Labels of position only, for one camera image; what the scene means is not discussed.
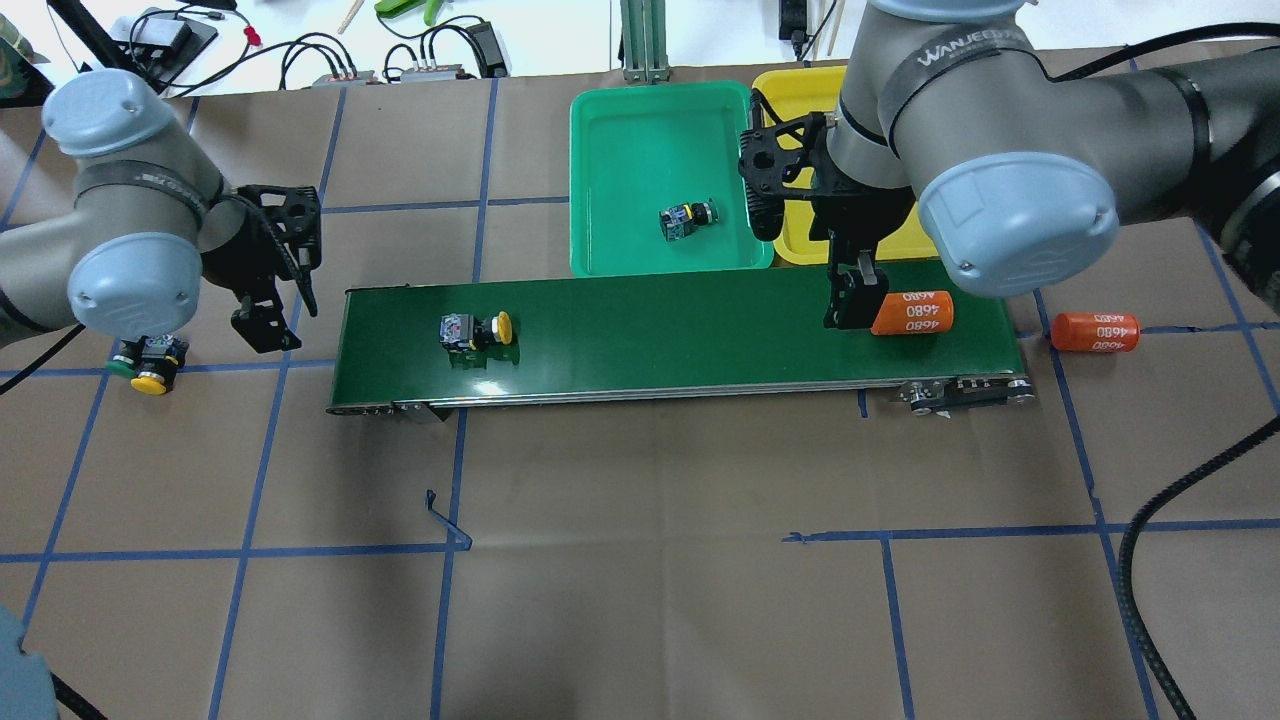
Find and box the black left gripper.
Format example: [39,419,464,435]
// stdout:
[202,184,323,354]

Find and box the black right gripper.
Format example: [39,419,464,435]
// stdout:
[739,108,915,331]

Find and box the yellow push button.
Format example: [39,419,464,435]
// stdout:
[129,334,189,396]
[438,311,516,354]

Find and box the green push button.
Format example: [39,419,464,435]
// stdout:
[658,199,718,243]
[104,338,146,380]

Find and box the orange cylinder marked 4680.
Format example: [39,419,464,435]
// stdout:
[1050,313,1142,354]

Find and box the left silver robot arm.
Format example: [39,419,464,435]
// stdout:
[1,68,323,395]

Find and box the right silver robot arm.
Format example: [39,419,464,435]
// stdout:
[739,1,1279,329]

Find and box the green conveyor belt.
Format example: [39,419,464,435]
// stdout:
[328,259,1036,416]

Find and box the yellow plastic tray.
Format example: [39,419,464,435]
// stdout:
[750,67,946,266]

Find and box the green plastic tray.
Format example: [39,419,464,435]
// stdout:
[570,81,774,278]

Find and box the black box device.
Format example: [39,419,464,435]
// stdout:
[113,9,218,76]

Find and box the wooden chopstick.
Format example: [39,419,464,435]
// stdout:
[335,0,365,35]

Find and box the black power adapter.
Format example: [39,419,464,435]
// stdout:
[465,22,509,78]

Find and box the green handled reacher grabber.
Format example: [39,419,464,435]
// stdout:
[374,0,449,27]

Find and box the aluminium frame post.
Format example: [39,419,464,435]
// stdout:
[620,0,671,85]

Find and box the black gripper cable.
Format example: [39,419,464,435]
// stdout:
[1117,415,1280,720]

